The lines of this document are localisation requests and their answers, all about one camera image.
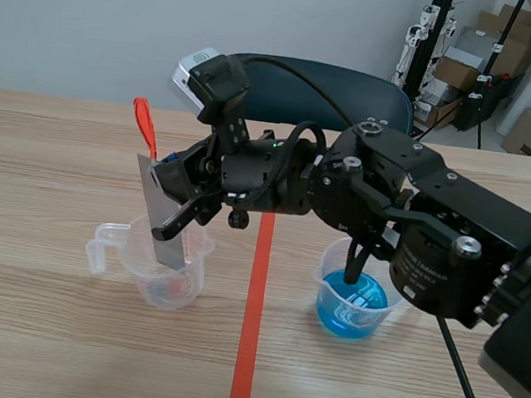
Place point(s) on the open brown cardboard box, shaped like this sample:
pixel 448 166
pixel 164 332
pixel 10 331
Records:
pixel 514 49

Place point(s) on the grey metal plate orange strip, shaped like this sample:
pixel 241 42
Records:
pixel 166 241

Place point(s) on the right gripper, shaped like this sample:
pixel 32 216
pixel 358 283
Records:
pixel 248 178

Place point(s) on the black metal rail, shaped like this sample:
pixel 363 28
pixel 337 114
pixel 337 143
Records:
pixel 424 44

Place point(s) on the thin black stand pole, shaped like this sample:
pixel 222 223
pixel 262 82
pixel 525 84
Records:
pixel 494 52

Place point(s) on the dark blue chair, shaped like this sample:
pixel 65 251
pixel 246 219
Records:
pixel 375 101

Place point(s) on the clear beaker with blue liquid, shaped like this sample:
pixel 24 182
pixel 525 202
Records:
pixel 351 312

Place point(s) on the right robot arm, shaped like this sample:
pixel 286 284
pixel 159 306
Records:
pixel 459 205

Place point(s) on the empty clear plastic beaker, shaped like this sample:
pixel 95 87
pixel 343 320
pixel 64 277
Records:
pixel 166 283

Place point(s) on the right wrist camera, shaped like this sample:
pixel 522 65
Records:
pixel 182 83

